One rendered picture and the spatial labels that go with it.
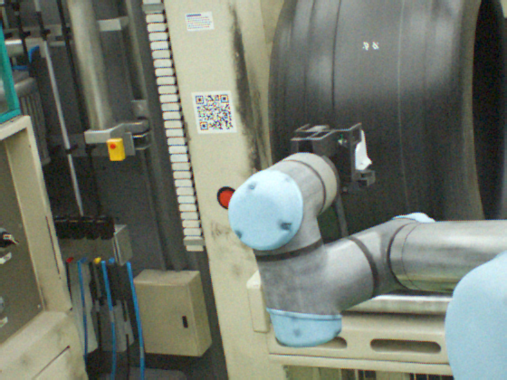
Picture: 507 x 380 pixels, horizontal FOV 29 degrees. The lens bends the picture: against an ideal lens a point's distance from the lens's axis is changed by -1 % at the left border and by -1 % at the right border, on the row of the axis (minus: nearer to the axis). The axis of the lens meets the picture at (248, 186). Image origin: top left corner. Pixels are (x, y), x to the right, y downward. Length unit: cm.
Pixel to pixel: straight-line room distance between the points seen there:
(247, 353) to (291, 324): 84
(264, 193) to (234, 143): 72
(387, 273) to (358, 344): 60
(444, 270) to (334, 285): 13
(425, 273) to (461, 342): 30
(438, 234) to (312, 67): 50
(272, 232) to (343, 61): 48
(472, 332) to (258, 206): 35
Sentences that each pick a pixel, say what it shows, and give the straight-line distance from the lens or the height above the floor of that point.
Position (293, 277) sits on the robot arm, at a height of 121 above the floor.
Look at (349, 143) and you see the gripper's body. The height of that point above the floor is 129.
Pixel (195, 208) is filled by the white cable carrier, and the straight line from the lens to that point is 180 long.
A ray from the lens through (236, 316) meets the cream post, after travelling 185.
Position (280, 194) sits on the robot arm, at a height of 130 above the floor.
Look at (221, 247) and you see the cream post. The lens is 180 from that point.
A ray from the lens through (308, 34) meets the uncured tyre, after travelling 147.
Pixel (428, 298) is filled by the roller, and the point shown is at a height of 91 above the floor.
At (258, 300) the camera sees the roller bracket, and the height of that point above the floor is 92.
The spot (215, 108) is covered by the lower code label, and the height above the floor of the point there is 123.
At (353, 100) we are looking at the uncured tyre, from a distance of 141.
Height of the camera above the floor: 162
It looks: 18 degrees down
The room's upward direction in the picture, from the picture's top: 9 degrees counter-clockwise
